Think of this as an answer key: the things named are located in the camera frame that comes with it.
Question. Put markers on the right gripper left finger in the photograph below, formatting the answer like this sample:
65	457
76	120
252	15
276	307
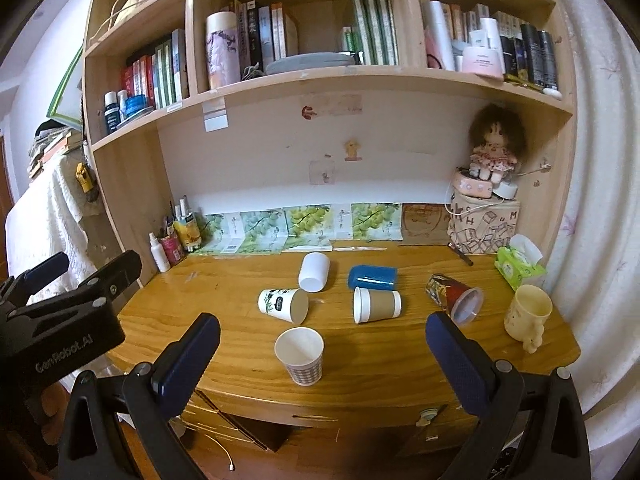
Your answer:
155	393

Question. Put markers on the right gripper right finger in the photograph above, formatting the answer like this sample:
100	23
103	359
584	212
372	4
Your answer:
489	390

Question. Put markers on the grey plaid paper cup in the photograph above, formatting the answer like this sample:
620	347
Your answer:
300	351

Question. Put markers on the red patterned paper cup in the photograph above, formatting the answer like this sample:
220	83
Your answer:
461	302

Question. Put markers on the red pen cup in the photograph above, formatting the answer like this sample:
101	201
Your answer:
172	248

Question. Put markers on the brown sleeve paper cup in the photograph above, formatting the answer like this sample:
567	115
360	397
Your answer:
371	305

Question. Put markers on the white leaf-print paper cup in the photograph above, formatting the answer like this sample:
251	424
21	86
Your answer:
286	304

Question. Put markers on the blue plastic cup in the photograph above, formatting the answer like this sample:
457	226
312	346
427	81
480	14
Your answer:
372	277

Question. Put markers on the plain white paper cup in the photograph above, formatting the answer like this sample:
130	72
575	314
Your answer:
314	272

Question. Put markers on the cream ceramic mug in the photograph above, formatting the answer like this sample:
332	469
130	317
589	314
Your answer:
524	321

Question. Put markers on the white lace cloth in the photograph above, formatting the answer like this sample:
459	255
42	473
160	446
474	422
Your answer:
46	220

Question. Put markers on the green tissue pack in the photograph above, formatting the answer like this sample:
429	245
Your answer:
519	262

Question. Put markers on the white spray bottle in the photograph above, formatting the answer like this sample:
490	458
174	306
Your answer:
158	254

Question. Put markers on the black pen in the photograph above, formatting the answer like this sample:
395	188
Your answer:
459	252

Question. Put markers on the white dotted curtain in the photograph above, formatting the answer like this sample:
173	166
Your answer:
594	265

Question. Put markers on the letter-print fabric bag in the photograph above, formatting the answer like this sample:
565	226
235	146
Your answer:
480	227

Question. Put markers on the grape print paper strip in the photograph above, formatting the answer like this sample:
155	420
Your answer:
299	228

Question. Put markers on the pink small box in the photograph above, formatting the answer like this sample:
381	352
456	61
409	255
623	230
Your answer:
470	186

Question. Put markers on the dark blue bottle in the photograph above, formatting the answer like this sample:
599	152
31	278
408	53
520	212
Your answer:
111	112

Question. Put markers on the blue jar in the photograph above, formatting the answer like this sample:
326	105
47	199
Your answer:
134	104

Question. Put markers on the brown-haired rag doll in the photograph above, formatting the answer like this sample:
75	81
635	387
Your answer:
498	143

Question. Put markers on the wooden bookshelf desk unit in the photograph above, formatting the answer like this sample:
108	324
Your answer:
336	135

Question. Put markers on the white floral tall cylinder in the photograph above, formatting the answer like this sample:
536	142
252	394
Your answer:
222	50

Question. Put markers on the grey oval pouch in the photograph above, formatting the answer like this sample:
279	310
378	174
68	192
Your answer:
309	61

